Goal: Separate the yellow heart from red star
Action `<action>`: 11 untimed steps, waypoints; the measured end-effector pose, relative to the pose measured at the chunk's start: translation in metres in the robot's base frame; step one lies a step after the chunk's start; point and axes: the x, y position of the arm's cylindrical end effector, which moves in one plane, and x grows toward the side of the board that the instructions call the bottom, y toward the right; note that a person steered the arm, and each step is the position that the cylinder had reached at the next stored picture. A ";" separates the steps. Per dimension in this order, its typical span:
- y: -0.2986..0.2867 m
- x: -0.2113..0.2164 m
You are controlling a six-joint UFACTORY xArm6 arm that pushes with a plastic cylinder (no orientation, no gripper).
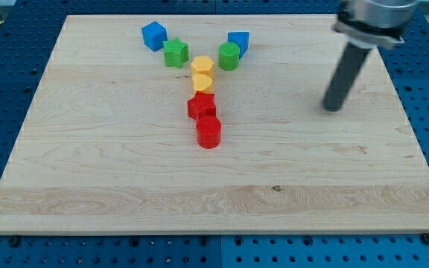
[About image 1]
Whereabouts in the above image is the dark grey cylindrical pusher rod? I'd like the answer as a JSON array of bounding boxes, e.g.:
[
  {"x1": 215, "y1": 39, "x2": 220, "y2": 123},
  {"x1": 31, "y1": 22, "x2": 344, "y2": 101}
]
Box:
[{"x1": 322, "y1": 42, "x2": 371, "y2": 112}]

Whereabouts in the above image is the yellow heart block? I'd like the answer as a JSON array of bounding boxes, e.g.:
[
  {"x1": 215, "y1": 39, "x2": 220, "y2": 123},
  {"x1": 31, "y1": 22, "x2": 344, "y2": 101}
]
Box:
[{"x1": 191, "y1": 74, "x2": 214, "y2": 94}]

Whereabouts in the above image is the red star block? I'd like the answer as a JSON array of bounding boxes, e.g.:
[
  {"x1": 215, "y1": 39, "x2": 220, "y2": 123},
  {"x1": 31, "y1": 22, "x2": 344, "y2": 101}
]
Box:
[{"x1": 187, "y1": 93, "x2": 217, "y2": 121}]

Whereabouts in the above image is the green star block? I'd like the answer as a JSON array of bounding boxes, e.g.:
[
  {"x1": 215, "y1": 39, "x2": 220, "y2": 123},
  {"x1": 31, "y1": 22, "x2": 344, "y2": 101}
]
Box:
[{"x1": 162, "y1": 38, "x2": 189, "y2": 68}]

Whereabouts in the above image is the blue pentagon block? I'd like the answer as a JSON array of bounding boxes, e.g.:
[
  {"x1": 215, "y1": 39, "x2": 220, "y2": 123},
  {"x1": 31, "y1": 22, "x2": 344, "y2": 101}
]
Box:
[{"x1": 227, "y1": 31, "x2": 250, "y2": 59}]

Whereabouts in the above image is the green cylinder block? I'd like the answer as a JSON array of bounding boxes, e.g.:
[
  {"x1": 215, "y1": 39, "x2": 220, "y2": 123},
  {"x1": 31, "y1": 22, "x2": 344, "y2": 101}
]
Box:
[{"x1": 218, "y1": 42, "x2": 241, "y2": 71}]

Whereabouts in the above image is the yellow hexagon block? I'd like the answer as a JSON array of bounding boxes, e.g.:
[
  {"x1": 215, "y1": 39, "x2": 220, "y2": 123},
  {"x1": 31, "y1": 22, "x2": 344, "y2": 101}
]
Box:
[{"x1": 191, "y1": 56, "x2": 215, "y2": 78}]

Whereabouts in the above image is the red cylinder block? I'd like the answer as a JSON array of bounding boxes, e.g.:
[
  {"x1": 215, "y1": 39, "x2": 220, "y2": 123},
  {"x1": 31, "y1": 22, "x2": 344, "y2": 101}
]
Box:
[{"x1": 196, "y1": 115, "x2": 222, "y2": 149}]

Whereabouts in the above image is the blue cube block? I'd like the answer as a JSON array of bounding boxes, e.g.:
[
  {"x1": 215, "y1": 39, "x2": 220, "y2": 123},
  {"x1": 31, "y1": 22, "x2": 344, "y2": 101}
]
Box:
[{"x1": 142, "y1": 22, "x2": 168, "y2": 51}]

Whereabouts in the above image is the light wooden board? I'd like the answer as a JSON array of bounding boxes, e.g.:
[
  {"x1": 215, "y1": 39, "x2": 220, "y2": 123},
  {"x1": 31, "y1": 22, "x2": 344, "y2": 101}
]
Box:
[{"x1": 0, "y1": 15, "x2": 429, "y2": 235}]

